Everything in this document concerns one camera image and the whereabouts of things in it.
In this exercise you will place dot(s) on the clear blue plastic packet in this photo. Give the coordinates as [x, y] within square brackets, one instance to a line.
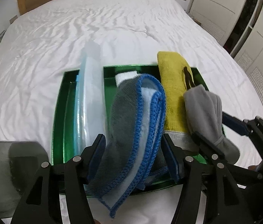
[90, 116]

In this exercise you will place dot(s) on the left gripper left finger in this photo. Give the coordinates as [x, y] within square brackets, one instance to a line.
[91, 158]

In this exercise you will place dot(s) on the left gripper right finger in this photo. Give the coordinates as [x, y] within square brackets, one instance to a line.
[173, 156]

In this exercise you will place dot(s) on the white louvred wardrobe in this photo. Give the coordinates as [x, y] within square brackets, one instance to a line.
[237, 25]

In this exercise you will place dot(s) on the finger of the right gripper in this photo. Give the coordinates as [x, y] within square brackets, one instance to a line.
[208, 150]
[235, 124]

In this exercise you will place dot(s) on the yellow cloth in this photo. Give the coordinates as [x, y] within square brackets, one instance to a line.
[173, 69]

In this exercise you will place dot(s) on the white bed duvet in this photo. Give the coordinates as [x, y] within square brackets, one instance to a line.
[42, 45]

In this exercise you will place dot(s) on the dark glass jar with lid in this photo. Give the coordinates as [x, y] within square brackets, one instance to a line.
[19, 161]

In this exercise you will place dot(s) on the grey sock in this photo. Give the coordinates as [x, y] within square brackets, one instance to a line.
[204, 115]

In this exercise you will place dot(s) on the grey blue-edged towel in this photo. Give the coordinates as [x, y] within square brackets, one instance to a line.
[135, 128]

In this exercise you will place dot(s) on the white tissue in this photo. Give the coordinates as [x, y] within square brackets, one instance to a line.
[119, 78]

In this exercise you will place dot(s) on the person's right hand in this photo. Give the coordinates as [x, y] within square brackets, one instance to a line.
[253, 167]

